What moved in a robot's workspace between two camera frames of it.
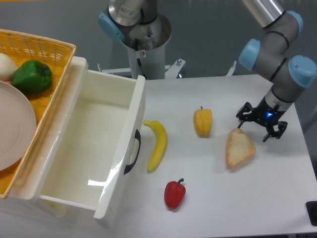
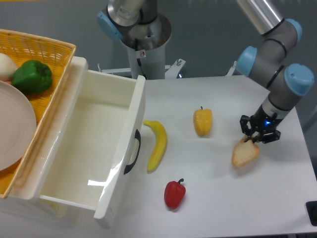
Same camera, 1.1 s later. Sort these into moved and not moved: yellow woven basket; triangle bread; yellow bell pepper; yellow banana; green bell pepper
Moved: triangle bread
Not moved: yellow banana; yellow bell pepper; green bell pepper; yellow woven basket
